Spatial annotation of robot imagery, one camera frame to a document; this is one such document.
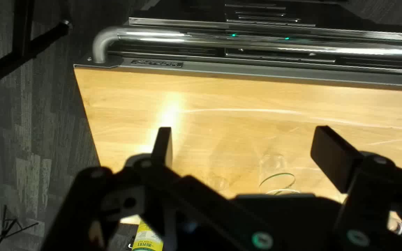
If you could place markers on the metal tool cart drawers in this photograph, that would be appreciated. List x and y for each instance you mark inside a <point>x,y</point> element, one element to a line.
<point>322,20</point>

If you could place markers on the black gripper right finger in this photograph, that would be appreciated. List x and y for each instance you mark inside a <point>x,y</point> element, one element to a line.
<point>336,157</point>

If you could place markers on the chrome cart handle bar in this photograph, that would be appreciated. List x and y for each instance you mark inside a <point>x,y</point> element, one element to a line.
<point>238,41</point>

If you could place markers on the clear plastic cup green logo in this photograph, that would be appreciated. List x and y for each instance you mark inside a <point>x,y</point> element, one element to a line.
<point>251,168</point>

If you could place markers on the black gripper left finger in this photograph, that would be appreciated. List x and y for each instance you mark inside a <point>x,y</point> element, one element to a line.
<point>163,150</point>

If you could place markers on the black tripod stand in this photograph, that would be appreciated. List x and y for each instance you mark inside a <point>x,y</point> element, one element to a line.
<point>24,47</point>

